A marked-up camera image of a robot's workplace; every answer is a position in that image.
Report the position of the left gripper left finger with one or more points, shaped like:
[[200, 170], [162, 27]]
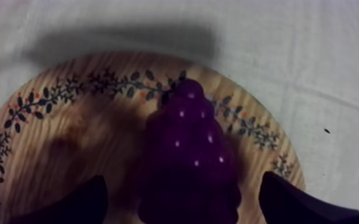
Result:
[[82, 204]]

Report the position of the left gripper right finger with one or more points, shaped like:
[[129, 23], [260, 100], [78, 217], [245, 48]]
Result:
[[289, 204]]

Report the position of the round wooden board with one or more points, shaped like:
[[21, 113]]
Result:
[[73, 140]]

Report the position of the purple toy grapes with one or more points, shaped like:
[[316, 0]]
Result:
[[189, 156]]

